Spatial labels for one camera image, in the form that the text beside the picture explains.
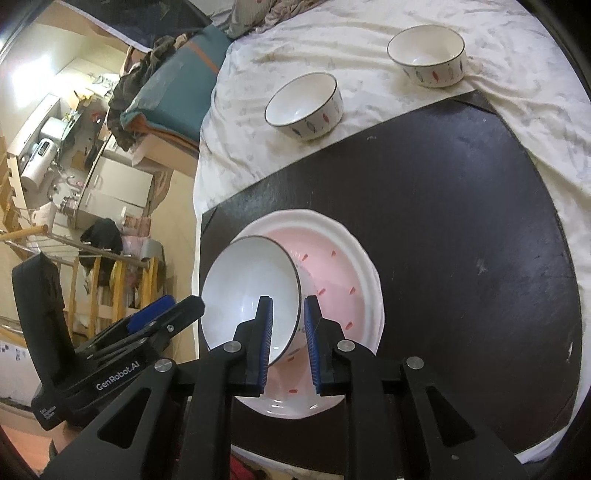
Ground black cloth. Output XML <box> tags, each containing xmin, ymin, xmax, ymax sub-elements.
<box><xmin>79</xmin><ymin>218</ymin><xmax>124</xmax><ymax>271</ymax></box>

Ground pink boxes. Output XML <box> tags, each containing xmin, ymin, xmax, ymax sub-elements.
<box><xmin>122</xmin><ymin>215</ymin><xmax>153</xmax><ymax>238</ymax></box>

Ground pile of dark clothes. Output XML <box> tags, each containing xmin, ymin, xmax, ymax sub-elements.
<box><xmin>108</xmin><ymin>36</ymin><xmax>185</xmax><ymax>151</ymax></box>

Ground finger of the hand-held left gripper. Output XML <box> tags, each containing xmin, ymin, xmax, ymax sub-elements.
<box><xmin>76</xmin><ymin>295</ymin><xmax>206</xmax><ymax>361</ymax></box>
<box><xmin>88</xmin><ymin>296</ymin><xmax>176</xmax><ymax>347</ymax></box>

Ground grey printed quilt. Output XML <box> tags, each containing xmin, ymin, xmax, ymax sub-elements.
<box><xmin>226</xmin><ymin>0</ymin><xmax>324</xmax><ymax>40</ymax></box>

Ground large pink strawberry plate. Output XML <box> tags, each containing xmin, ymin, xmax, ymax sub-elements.
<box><xmin>228</xmin><ymin>209</ymin><xmax>385</xmax><ymax>420</ymax></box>

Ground red cloth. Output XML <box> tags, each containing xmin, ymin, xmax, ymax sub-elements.
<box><xmin>231</xmin><ymin>457</ymin><xmax>296</xmax><ymax>480</ymax></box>

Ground white kitchen cabinets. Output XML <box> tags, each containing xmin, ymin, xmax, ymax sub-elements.
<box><xmin>74</xmin><ymin>152</ymin><xmax>155</xmax><ymax>232</ymax></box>

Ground white bowl with leaf print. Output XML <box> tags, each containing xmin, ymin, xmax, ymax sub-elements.
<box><xmin>387</xmin><ymin>24</ymin><xmax>467</xmax><ymax>88</ymax></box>
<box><xmin>264</xmin><ymin>72</ymin><xmax>345</xmax><ymax>142</ymax></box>
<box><xmin>200</xmin><ymin>235</ymin><xmax>305</xmax><ymax>367</ymax></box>

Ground yellow wooden rack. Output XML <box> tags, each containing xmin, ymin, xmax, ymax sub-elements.
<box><xmin>69</xmin><ymin>256</ymin><xmax>167</xmax><ymax>340</ymax></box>

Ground teal folded blanket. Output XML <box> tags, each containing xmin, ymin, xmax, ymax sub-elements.
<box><xmin>121</xmin><ymin>25</ymin><xmax>234</xmax><ymax>148</ymax></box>

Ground metal drying rack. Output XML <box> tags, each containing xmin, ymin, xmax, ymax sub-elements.
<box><xmin>0</xmin><ymin>222</ymin><xmax>153</xmax><ymax>268</ymax></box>

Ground white water heater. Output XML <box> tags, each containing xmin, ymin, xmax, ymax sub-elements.
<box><xmin>19</xmin><ymin>137</ymin><xmax>63</xmax><ymax>192</ymax></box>

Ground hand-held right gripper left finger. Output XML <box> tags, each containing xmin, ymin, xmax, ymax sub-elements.
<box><xmin>39</xmin><ymin>295</ymin><xmax>275</xmax><ymax>480</ymax></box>

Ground black board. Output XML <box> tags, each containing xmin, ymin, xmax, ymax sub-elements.
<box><xmin>198</xmin><ymin>90</ymin><xmax>583</xmax><ymax>462</ymax></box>

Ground small deep pink strawberry plate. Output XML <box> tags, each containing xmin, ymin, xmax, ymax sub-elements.
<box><xmin>235</xmin><ymin>212</ymin><xmax>383</xmax><ymax>416</ymax></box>
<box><xmin>240</xmin><ymin>220</ymin><xmax>372</xmax><ymax>409</ymax></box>

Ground dark blue hanging cloth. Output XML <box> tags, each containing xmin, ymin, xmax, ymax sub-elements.
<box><xmin>60</xmin><ymin>0</ymin><xmax>213</xmax><ymax>54</ymax></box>

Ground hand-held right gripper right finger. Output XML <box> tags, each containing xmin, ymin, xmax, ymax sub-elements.
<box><xmin>302</xmin><ymin>295</ymin><xmax>529</xmax><ymax>480</ymax></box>

